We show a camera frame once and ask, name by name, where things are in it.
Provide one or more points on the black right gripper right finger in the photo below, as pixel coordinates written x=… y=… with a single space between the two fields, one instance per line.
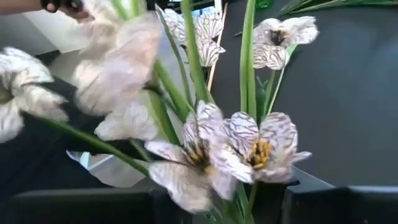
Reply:
x=342 y=208

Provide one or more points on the person's hand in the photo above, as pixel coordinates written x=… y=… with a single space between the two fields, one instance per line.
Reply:
x=77 y=14

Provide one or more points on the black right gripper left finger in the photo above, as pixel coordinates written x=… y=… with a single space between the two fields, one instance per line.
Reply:
x=77 y=208

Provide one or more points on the white striped flower bunch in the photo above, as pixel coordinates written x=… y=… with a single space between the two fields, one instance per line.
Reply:
x=273 y=130

